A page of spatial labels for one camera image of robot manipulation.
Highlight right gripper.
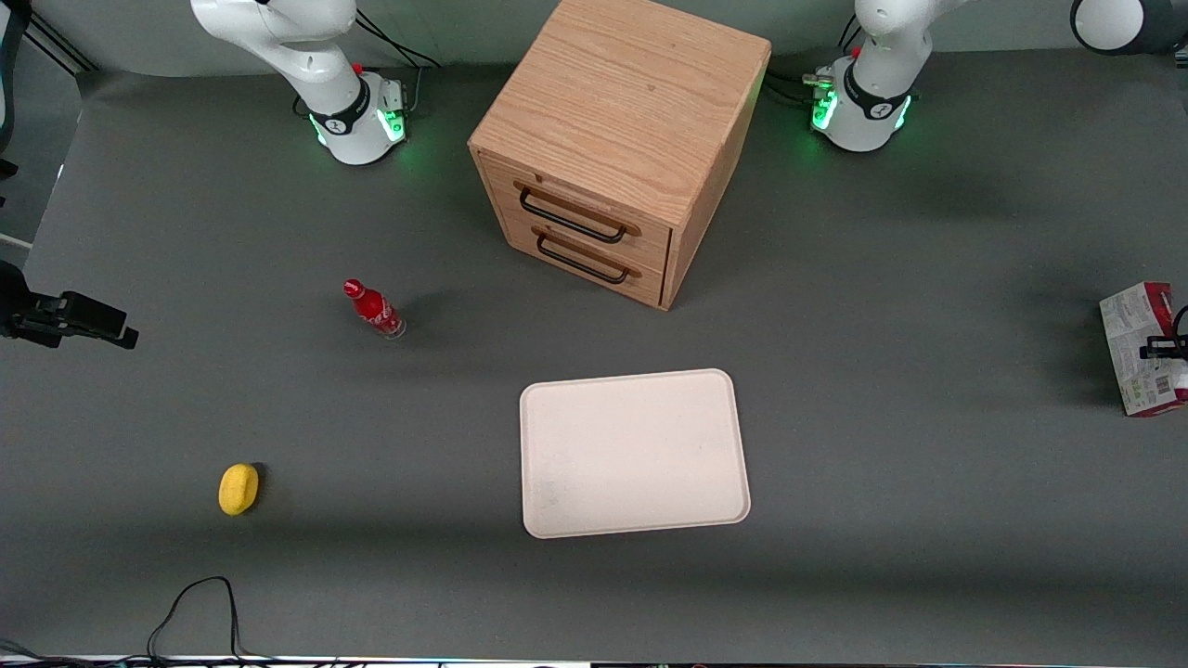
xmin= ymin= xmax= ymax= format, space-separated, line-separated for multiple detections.
xmin=0 ymin=260 xmax=140 ymax=351

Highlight red cookie box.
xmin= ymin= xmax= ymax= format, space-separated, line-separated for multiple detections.
xmin=1099 ymin=282 xmax=1188 ymax=418

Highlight beige rectangular tray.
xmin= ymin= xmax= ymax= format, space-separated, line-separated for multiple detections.
xmin=519 ymin=368 xmax=752 ymax=540

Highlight yellow lemon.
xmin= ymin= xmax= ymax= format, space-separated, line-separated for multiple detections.
xmin=218 ymin=463 xmax=261 ymax=517

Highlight red cola bottle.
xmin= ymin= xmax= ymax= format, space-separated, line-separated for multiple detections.
xmin=342 ymin=278 xmax=407 ymax=340

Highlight wooden drawer front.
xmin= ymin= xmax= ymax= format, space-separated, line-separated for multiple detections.
xmin=501 ymin=209 xmax=667 ymax=309
xmin=483 ymin=153 xmax=674 ymax=276

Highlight wooden two-drawer cabinet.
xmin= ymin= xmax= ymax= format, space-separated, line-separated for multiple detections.
xmin=468 ymin=0 xmax=773 ymax=312

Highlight black looped table cable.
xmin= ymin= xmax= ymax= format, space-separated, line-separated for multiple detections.
xmin=147 ymin=576 xmax=275 ymax=665

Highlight black right arm base cables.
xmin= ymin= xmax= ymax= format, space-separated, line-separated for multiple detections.
xmin=355 ymin=7 xmax=443 ymax=71

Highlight black arm base cables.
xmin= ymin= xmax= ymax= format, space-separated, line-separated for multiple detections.
xmin=766 ymin=20 xmax=869 ymax=105
xmin=355 ymin=7 xmax=443 ymax=71

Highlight black left arm base cables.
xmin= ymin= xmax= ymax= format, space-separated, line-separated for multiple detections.
xmin=766 ymin=20 xmax=869 ymax=105

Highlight black metal drawer handle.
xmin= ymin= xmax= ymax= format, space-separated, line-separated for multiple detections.
xmin=534 ymin=225 xmax=643 ymax=286
xmin=515 ymin=181 xmax=641 ymax=246

